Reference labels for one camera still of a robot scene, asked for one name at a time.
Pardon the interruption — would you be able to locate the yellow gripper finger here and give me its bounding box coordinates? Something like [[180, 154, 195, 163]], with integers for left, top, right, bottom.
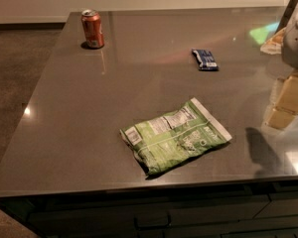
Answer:
[[276, 71, 298, 114], [265, 107, 297, 129]]

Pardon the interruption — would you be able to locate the green jalapeno chip bag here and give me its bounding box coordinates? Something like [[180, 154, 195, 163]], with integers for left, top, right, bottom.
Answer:
[[120, 98, 231, 177]]

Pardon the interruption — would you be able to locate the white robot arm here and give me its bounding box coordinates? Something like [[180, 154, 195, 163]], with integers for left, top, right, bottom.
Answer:
[[267, 2, 298, 129]]

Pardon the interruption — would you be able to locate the blue snack bar wrapper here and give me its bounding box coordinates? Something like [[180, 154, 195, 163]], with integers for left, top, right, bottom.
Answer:
[[192, 49, 219, 71]]

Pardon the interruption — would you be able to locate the orange soda can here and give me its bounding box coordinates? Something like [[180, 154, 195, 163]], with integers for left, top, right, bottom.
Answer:
[[81, 9, 104, 49]]

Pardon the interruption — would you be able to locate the dark drawer handle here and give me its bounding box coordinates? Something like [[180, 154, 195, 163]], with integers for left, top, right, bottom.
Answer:
[[133, 214, 172, 231]]

